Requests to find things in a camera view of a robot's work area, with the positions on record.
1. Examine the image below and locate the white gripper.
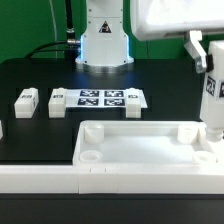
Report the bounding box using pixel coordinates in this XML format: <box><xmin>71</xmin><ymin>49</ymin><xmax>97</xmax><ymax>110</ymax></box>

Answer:
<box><xmin>130</xmin><ymin>0</ymin><xmax>224</xmax><ymax>74</ymax></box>

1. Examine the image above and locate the white desk tabletop tray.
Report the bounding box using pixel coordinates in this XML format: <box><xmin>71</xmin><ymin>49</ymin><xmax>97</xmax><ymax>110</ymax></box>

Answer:
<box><xmin>73</xmin><ymin>121</ymin><xmax>224</xmax><ymax>165</ymax></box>

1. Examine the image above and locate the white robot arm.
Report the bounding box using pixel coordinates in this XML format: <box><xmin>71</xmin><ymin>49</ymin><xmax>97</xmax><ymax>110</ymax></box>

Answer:
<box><xmin>76</xmin><ymin>0</ymin><xmax>224</xmax><ymax>73</ymax></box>

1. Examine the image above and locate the white fiducial marker sheet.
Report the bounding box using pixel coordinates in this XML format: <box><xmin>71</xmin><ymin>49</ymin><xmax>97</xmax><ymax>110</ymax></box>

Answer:
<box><xmin>66</xmin><ymin>89</ymin><xmax>148</xmax><ymax>108</ymax></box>

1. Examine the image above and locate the white front fence bar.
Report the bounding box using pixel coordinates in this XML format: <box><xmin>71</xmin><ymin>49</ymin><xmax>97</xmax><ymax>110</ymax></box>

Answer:
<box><xmin>0</xmin><ymin>165</ymin><xmax>224</xmax><ymax>194</ymax></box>

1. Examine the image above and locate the white left edge block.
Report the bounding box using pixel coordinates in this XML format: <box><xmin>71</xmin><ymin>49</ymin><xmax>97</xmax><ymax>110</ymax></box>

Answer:
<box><xmin>0</xmin><ymin>120</ymin><xmax>3</xmax><ymax>140</ymax></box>

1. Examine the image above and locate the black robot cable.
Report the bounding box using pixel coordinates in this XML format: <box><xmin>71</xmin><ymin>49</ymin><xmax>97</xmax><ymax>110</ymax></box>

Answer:
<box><xmin>23</xmin><ymin>0</ymin><xmax>82</xmax><ymax>60</ymax></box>

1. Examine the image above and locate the thin white cable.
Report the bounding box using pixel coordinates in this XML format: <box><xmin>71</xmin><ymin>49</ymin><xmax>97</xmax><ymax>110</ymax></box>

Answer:
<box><xmin>49</xmin><ymin>0</ymin><xmax>59</xmax><ymax>60</ymax></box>

